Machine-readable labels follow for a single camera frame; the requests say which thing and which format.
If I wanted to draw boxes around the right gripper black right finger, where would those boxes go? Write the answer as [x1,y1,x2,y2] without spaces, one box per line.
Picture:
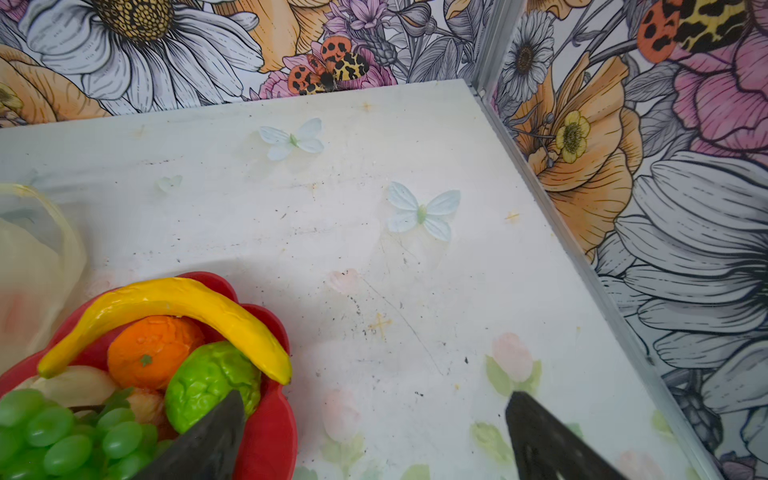
[505,391,625,480]

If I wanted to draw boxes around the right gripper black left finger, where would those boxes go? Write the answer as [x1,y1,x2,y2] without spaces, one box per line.
[134,391,246,480]

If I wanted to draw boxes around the green fake pepper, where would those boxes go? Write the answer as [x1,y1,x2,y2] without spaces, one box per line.
[165,341,262,434]

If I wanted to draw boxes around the orange fake fruit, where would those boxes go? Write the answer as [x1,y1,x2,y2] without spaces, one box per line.
[107,316,205,390]

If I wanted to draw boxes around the cream fake garlic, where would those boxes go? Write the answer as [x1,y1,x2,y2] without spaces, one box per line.
[17,366,118,407]

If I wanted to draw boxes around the yellow fake banana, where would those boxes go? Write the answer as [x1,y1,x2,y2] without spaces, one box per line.
[37,275,294,386]

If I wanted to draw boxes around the green fake grapes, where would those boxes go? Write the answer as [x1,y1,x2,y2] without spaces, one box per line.
[1,388,174,479]

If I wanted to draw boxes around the translucent yellowish plastic bag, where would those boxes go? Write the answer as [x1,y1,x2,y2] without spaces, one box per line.
[1,183,86,372]

